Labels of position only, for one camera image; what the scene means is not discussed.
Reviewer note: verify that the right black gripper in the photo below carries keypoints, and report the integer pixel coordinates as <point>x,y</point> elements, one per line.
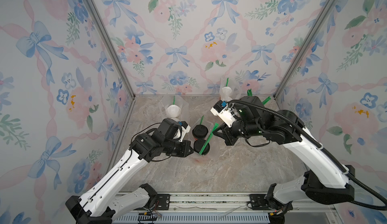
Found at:
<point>225,134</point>

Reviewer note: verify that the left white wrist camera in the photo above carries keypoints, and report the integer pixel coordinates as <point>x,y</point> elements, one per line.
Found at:
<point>183,130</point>

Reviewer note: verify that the clear plastic carrier bag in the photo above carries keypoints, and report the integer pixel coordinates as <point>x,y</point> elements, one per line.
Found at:
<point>184,105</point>

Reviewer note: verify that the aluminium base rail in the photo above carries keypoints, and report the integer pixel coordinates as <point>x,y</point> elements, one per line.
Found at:
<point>226,208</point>

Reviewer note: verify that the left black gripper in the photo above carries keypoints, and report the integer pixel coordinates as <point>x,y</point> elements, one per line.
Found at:
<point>186,144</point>

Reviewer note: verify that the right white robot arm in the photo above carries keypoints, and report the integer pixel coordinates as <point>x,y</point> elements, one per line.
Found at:
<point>325,182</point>

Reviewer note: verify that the red cup white lid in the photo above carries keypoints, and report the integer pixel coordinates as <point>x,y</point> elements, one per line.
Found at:
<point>225,93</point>

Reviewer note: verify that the red cup black lid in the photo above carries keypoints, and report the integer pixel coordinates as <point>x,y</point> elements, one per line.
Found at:
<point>200,131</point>
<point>198,145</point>

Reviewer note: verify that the green wrapped straws bundle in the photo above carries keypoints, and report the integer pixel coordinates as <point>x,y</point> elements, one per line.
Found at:
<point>250,94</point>

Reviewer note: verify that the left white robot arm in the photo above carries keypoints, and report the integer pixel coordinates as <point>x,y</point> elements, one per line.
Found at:
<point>101,204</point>

